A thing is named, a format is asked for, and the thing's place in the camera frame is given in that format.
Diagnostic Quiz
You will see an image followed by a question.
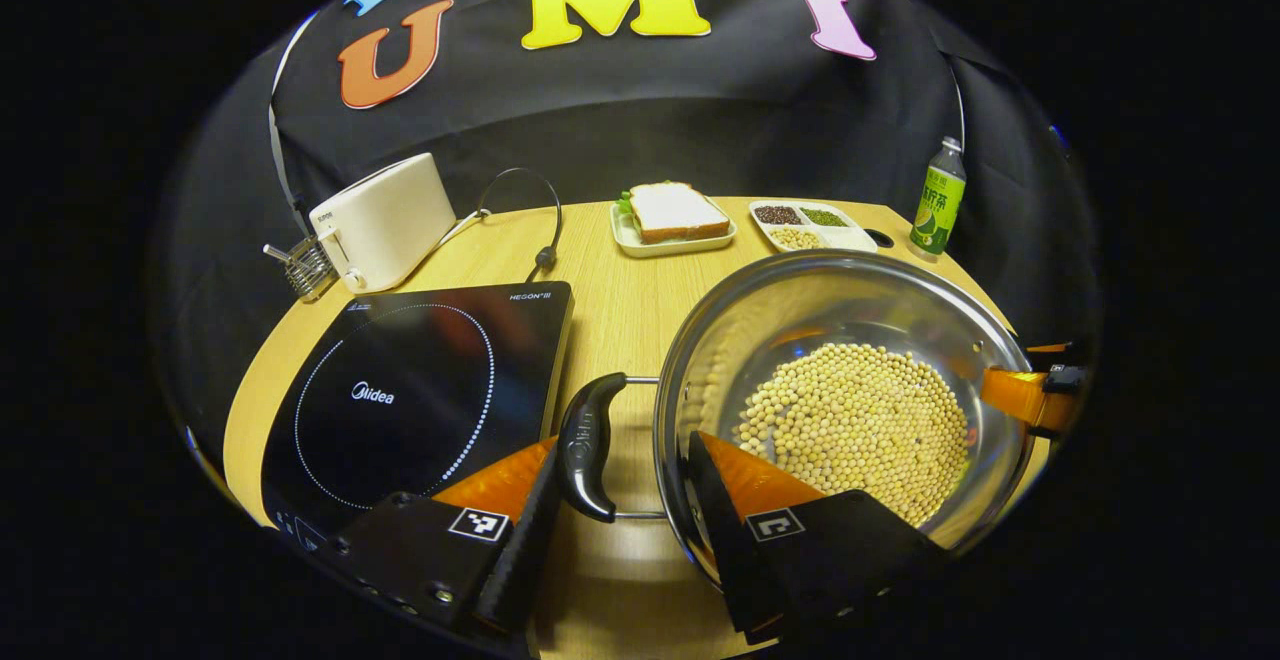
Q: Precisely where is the white toaster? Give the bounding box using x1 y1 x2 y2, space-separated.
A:
308 152 459 293

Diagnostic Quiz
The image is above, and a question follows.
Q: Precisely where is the sandwich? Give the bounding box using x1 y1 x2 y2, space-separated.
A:
618 181 731 244

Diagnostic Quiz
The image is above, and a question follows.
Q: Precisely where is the metal wire utensil basket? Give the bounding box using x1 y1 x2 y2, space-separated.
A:
263 235 336 301

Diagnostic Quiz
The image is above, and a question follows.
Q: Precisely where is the white toaster cable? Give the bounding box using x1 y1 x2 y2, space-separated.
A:
440 210 491 246

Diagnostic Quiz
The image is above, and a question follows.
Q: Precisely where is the white divided dish with grains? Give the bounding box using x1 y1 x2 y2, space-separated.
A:
748 200 879 253

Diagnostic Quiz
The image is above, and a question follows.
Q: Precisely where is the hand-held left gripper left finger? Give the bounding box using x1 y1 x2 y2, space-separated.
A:
330 435 566 641

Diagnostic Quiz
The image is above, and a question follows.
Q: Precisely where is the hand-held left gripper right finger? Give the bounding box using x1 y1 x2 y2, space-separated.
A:
685 430 951 646

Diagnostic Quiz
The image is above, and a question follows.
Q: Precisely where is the black power cable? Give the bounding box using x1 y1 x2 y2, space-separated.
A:
478 168 563 283

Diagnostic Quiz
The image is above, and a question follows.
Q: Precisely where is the stainless steel pot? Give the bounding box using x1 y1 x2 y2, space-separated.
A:
555 248 1051 591

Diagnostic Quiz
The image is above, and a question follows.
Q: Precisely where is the pile of yellow soybeans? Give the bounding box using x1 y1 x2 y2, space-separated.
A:
735 342 973 529

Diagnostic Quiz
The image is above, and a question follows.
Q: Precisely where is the green drink bottle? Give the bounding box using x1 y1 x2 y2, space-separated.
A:
910 137 968 259

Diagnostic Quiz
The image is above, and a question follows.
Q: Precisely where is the white rectangular plate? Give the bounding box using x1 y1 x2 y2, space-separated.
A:
610 198 738 259

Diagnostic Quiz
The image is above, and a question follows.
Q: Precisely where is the black induction cooktop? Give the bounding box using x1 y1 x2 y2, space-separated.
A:
260 280 576 551

